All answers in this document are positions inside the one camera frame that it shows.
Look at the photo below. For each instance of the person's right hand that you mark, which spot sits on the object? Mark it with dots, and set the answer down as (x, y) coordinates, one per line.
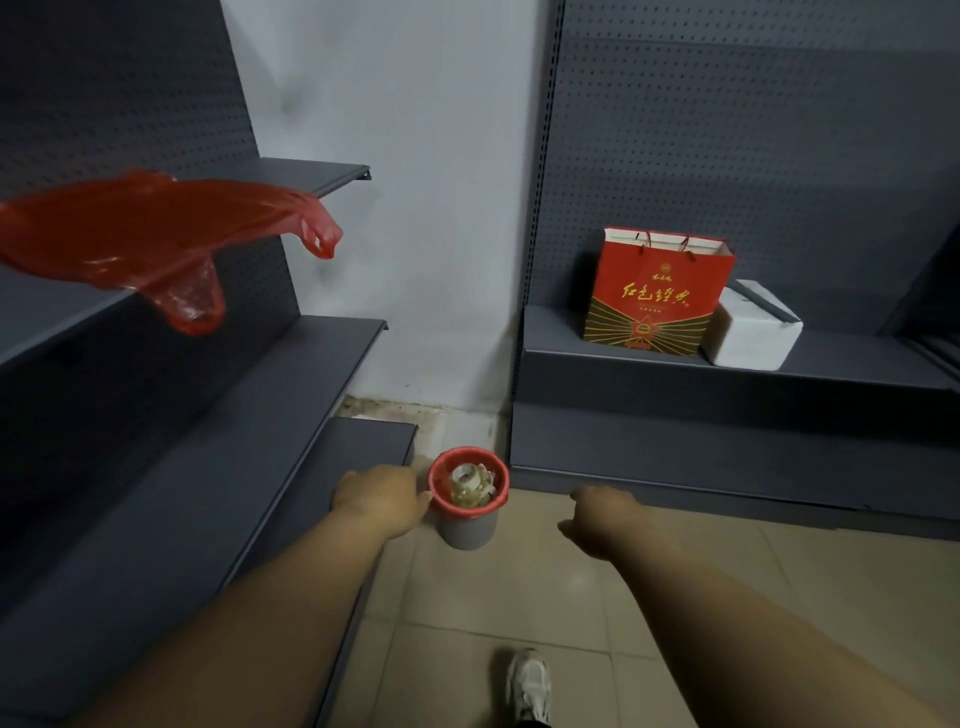
(609, 521)

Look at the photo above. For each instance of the person's left hand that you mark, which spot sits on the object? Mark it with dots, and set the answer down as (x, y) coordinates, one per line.
(379, 499)

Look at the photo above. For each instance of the person's left thumb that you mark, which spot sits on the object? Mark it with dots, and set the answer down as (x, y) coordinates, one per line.
(424, 504)

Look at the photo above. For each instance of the person's right thumb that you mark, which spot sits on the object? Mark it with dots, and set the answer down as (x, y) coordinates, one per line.
(576, 529)

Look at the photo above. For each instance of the person's right forearm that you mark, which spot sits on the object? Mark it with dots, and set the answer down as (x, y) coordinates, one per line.
(735, 645)

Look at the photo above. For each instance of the person's left forearm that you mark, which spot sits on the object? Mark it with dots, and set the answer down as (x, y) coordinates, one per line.
(262, 626)

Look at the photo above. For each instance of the crumpled clear plastic waste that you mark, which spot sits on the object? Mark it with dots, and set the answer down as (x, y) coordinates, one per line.
(471, 486)

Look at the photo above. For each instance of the grey waste bin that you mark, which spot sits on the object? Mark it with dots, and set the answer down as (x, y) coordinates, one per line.
(468, 529)

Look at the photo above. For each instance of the white sneaker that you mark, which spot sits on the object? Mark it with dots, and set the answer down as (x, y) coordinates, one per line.
(529, 686)

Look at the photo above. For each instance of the red paper gift bag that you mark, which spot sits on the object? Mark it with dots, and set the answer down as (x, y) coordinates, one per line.
(654, 296)

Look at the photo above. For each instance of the white foam box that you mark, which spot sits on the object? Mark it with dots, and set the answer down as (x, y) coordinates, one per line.
(750, 334)

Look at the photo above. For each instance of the grey pegboard shelving unit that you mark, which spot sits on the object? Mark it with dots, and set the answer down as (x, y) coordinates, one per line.
(750, 150)
(112, 480)

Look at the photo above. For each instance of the red plastic bag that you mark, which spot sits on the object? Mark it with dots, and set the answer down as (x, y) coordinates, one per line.
(142, 232)

